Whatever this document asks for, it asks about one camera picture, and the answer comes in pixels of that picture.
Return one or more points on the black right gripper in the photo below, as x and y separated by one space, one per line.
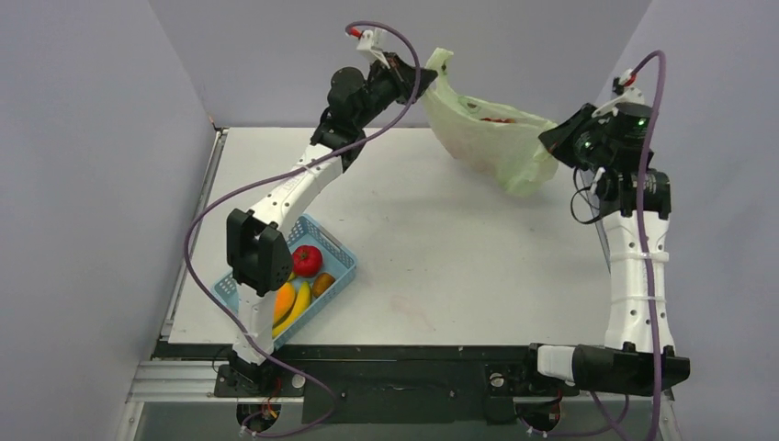
569 136

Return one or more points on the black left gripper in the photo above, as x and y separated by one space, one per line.
403 78

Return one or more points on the light green plastic bag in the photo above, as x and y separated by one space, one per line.
511 154

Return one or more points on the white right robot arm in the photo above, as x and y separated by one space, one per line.
638 354

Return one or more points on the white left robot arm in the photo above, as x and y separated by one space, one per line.
257 238

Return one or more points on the red fake tomato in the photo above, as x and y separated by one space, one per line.
307 260

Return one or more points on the brown fake kiwi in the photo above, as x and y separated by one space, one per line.
321 284

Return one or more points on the yellow fake banana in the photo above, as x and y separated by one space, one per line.
303 301

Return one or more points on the orange fake mango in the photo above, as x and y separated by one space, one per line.
285 299

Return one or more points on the light blue perforated basket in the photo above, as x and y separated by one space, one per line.
328 268

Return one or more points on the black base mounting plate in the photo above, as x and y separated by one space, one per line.
384 384

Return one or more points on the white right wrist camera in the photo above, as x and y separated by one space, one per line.
623 91

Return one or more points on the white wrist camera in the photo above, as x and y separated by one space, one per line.
370 45
623 91

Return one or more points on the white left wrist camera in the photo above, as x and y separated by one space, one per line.
370 45

